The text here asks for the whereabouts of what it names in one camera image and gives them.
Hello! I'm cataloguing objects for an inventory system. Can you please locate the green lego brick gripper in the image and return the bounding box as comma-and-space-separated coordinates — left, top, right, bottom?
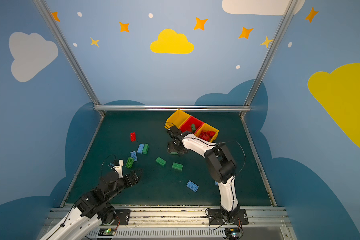
125, 157, 135, 169

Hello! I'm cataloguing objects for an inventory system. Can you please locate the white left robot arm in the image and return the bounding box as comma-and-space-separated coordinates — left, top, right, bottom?
41, 169, 143, 240

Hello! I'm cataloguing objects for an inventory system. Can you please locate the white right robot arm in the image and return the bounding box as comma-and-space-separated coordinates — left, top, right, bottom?
166, 125, 240, 222

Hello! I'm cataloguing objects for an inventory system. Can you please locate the light blue lego near left gripper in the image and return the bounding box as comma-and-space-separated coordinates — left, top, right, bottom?
130, 151, 138, 162

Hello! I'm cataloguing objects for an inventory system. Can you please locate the light blue lego brick upper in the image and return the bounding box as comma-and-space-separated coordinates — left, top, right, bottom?
137, 144, 145, 154

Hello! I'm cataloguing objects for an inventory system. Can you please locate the red middle bin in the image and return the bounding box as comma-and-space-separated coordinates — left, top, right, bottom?
179, 116, 204, 133

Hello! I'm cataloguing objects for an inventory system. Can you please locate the green lego brick beside blue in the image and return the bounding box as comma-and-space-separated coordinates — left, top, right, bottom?
142, 144, 149, 155

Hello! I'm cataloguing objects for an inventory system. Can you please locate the yellow bin far left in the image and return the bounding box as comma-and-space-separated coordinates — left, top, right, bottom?
165, 110, 191, 130

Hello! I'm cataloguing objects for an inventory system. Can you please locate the yellow bin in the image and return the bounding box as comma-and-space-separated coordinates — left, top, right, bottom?
165, 110, 191, 130
195, 123, 219, 143

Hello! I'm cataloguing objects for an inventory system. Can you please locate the yellow bin near right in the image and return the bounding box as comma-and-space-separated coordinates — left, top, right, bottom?
195, 123, 219, 143

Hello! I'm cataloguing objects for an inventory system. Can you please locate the red lego brick far left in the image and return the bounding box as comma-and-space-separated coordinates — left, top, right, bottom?
130, 133, 136, 142

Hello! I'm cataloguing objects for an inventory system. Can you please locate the light blue lego brick front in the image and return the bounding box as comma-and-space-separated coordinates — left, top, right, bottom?
186, 181, 199, 193

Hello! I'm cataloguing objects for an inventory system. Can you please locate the green circuit board left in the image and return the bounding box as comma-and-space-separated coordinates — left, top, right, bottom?
98, 229, 116, 237

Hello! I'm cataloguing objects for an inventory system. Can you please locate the green circuit board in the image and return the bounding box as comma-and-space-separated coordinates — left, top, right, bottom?
98, 229, 116, 237
224, 228, 243, 240

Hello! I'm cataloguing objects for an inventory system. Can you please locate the green circuit board right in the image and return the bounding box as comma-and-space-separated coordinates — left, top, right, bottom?
224, 228, 243, 240

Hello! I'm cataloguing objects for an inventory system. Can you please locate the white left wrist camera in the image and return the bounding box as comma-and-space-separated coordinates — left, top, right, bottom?
112, 160, 124, 179

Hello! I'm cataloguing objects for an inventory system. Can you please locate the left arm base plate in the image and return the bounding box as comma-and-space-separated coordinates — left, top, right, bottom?
103, 209, 131, 226

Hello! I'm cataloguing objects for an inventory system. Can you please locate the aluminium back frame rail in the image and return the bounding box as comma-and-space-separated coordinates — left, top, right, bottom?
94, 105, 251, 112

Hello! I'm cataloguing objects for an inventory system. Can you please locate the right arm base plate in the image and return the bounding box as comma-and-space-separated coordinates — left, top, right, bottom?
206, 208, 249, 225

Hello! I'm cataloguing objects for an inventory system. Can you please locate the aluminium right corner post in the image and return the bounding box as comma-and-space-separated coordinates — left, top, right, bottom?
240, 0, 299, 120

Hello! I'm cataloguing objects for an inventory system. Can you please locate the aluminium corner post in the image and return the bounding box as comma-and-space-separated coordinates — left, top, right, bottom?
33, 0, 101, 107
240, 0, 299, 120

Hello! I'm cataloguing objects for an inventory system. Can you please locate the aluminium left corner post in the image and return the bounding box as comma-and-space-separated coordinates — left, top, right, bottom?
33, 0, 101, 107

